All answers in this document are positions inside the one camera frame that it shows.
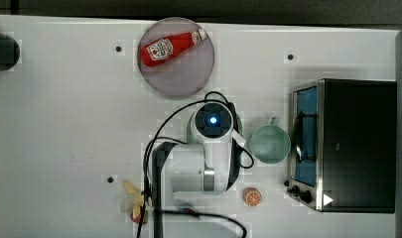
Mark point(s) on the green plastic strainer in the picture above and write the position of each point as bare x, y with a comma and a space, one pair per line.
192, 140

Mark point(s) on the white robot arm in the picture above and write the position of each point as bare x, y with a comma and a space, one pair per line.
209, 161

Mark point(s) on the grey round plate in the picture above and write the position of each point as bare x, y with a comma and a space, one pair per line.
185, 74

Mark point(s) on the green plastic cup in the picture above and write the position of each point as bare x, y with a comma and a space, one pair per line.
270, 144

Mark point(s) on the red ketchup bottle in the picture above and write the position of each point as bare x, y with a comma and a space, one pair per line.
170, 47

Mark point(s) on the orange slice toy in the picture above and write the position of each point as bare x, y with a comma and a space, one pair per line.
252, 196

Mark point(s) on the peeled banana toy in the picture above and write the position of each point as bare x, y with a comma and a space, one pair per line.
134, 200

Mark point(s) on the red strawberry toy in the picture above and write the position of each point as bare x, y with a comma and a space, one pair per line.
137, 218

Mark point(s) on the black toaster oven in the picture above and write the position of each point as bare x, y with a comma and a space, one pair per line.
343, 145

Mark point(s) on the black cylinder container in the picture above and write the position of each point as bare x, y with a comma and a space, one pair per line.
9, 52

